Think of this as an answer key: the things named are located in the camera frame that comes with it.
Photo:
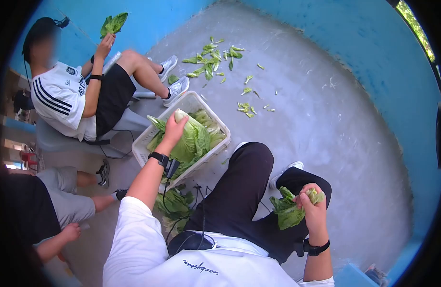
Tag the person's right hand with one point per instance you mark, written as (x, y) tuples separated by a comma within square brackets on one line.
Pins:
[(315, 219)]

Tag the person's left hand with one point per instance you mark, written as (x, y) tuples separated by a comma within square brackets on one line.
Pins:
[(173, 131)]

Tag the person's right thumb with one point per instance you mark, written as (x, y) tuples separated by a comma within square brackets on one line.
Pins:
[(304, 201)]

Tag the person's right fingers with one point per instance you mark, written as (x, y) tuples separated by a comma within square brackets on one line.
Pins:
[(310, 189)]

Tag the person's left thumb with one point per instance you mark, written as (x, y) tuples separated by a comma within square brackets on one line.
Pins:
[(184, 121)]

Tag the person's left fingers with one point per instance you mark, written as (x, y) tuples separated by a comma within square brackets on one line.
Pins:
[(169, 118)]

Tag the bunch of torn green leaves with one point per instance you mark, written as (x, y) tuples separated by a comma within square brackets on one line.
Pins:
[(287, 213)]

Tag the whole napa cabbage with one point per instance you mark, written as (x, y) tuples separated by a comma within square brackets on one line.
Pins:
[(193, 140)]

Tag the white plastic basket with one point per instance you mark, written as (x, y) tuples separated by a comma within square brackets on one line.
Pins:
[(191, 102)]

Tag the pile of trimmed cabbage stalks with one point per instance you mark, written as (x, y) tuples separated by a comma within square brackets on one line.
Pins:
[(213, 129)]

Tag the black wrist band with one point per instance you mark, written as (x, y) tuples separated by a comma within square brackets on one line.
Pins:
[(315, 248), (159, 158)]

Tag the person's legs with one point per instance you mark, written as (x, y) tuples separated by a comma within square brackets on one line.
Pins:
[(238, 193)]

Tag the scattered green leaf scraps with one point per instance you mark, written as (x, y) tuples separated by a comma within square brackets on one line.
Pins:
[(209, 59)]

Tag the shiny clear plastic tube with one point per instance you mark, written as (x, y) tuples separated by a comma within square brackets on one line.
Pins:
[(112, 61)]

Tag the heap of green leaves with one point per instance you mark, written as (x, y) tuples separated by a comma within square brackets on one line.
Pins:
[(173, 208)]

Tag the blue box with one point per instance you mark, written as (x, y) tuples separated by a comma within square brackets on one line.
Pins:
[(353, 277)]

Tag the large green leaf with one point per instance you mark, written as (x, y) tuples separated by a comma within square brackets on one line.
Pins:
[(114, 24)]

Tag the person's body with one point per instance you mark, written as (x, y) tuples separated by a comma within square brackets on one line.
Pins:
[(152, 262)]

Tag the red stool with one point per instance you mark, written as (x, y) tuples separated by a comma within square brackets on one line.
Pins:
[(28, 159)]

